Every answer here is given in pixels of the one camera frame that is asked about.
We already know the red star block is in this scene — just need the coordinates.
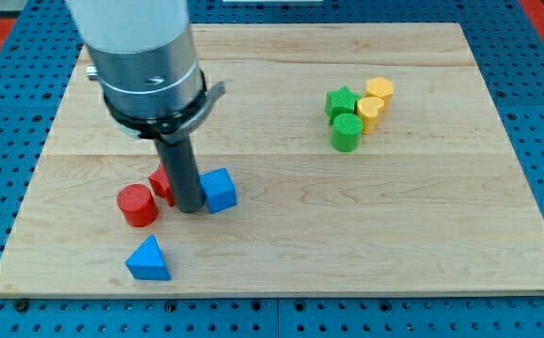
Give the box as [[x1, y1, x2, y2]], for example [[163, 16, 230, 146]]
[[148, 164, 176, 207]]

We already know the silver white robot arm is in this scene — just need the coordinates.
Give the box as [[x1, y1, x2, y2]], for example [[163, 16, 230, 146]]
[[66, 0, 209, 139]]

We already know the green star block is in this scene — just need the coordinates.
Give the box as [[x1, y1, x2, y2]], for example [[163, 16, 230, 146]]
[[324, 86, 362, 125]]

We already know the blue cube block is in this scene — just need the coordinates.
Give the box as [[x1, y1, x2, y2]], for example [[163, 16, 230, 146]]
[[200, 167, 238, 214]]

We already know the green cylinder block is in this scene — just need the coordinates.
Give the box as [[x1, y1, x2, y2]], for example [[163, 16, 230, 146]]
[[331, 114, 363, 152]]

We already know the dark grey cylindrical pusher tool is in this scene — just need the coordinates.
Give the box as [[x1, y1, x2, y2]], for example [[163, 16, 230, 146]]
[[154, 138, 205, 213]]

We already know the yellow heart block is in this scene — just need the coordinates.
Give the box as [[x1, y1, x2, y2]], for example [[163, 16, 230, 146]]
[[355, 97, 385, 134]]

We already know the yellow hexagon block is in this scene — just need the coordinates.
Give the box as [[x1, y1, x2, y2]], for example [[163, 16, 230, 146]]
[[365, 76, 395, 112]]

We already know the red cylinder block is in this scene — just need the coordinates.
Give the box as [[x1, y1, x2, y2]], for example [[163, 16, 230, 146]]
[[117, 184, 158, 227]]

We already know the blue triangle block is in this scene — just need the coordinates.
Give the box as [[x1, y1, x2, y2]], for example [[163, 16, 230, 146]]
[[125, 235, 172, 281]]

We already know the wooden board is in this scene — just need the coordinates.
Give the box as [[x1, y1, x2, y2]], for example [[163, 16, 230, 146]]
[[0, 23, 544, 300]]

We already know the black clamp ring with lever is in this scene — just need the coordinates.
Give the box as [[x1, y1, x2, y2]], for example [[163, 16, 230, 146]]
[[102, 69, 227, 141]]

